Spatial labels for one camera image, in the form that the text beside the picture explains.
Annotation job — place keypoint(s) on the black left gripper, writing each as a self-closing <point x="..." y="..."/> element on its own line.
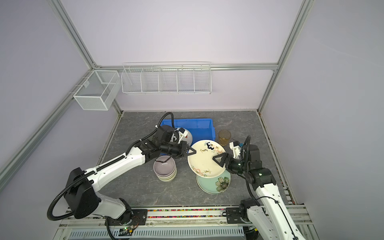
<point x="183" y="150"/>

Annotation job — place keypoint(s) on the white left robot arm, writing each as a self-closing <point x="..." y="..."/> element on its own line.
<point x="82" y="189"/>

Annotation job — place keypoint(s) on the long white wire basket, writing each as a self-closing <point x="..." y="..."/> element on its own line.
<point x="167" y="78"/>

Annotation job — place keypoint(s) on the stacked lower bowls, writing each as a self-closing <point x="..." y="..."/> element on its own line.
<point x="169" y="178"/>

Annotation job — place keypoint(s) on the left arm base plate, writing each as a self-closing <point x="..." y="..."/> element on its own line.
<point x="138" y="218"/>

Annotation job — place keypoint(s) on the green flower plate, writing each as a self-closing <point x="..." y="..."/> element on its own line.
<point x="215" y="185"/>

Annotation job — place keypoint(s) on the watermelon pattern plate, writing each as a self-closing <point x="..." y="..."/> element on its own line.
<point x="184" y="135"/>

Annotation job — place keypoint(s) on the small white mesh basket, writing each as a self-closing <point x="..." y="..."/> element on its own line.
<point x="99" y="90"/>

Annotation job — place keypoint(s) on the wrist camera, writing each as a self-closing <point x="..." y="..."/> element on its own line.
<point x="239" y="150"/>
<point x="167" y="134"/>

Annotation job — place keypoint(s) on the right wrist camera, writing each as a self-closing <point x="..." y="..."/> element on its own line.
<point x="239" y="150"/>

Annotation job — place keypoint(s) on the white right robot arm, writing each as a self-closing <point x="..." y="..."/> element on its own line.
<point x="266" y="209"/>

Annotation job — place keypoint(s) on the aluminium mounting rail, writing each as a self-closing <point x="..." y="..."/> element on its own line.
<point x="163" y="223"/>

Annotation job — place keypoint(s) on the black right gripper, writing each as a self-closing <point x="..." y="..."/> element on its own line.
<point x="224" y="161"/>

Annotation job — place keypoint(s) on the blue plastic bin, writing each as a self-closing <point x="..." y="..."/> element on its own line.
<point x="201" y="129"/>

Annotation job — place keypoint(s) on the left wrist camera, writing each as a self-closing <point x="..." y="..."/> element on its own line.
<point x="167" y="134"/>

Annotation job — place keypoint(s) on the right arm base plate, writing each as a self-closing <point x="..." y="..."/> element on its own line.
<point x="233" y="216"/>

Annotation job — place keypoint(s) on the purple top bowl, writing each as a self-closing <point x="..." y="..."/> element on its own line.
<point x="164" y="166"/>

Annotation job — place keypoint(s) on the amber glass cup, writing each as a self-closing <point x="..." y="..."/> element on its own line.
<point x="224" y="137"/>

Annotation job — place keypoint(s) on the cream floral plate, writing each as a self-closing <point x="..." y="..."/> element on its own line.
<point x="202" y="163"/>

